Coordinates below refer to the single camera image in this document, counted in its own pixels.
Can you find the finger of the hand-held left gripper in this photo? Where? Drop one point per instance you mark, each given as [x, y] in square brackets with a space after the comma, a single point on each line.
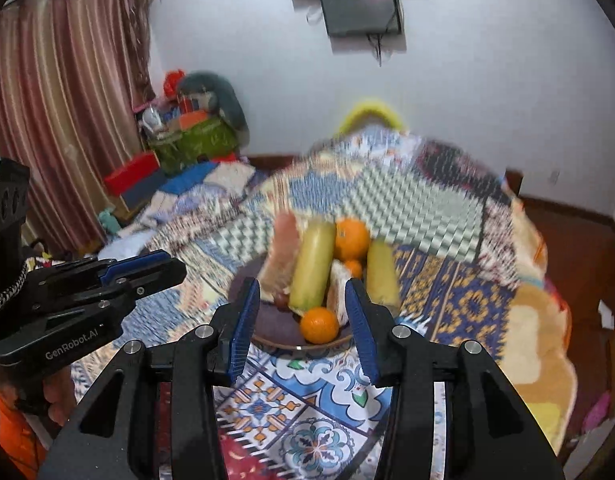
[132, 266]
[157, 277]

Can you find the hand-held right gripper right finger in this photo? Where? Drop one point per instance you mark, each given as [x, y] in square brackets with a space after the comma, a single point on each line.
[362, 332]

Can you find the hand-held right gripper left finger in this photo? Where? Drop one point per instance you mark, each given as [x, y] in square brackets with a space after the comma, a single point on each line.
[242, 332]

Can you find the purple oval plate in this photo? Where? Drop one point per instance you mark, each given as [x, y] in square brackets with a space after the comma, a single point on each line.
[267, 320]

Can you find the small mandarin orange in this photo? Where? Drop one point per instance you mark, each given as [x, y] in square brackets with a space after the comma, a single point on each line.
[319, 326]
[354, 268]

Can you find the pale pomelo piece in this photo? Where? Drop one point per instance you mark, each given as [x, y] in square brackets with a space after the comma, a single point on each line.
[340, 290]

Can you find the dark red grape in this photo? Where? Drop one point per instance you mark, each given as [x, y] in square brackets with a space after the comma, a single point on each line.
[281, 301]

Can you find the yellow cucumber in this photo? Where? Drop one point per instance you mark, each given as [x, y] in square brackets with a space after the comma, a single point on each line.
[312, 265]
[383, 272]

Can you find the pink pomelo wedge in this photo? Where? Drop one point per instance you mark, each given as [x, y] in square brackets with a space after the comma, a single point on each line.
[282, 255]

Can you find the person's left hand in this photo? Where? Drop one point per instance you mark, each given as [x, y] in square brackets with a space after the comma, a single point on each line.
[60, 402]

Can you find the pale blue cloth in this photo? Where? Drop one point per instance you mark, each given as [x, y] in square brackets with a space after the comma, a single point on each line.
[122, 249]

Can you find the teal toy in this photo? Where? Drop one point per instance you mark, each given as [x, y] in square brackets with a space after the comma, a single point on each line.
[108, 221]

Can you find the patchwork patterned tablecloth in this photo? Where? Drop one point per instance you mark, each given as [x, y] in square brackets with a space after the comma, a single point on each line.
[437, 280]

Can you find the red box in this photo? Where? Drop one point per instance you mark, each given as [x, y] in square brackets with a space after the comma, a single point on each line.
[132, 172]

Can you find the large orange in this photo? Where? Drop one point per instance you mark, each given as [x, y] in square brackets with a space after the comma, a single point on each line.
[352, 239]

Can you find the striped pink curtain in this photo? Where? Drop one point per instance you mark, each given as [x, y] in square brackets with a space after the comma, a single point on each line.
[62, 125]

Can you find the green patterned box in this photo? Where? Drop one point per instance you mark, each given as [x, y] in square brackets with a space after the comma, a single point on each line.
[197, 147]

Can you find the white kettle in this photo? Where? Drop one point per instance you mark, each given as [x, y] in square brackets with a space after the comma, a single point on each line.
[151, 119]

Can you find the orange box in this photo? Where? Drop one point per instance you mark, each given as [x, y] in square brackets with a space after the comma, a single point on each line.
[193, 119]

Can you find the yellow fleece blanket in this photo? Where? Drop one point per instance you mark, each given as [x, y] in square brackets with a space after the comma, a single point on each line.
[542, 330]

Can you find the grey green plush toy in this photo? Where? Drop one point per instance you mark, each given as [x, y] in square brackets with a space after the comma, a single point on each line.
[222, 100]

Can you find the red plush toy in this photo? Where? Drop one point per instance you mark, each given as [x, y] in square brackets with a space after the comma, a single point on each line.
[172, 81]

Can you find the yellow chair back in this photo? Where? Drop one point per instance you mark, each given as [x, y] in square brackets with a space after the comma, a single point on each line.
[370, 110]

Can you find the dark wall panel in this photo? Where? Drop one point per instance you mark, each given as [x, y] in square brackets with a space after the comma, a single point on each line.
[362, 10]

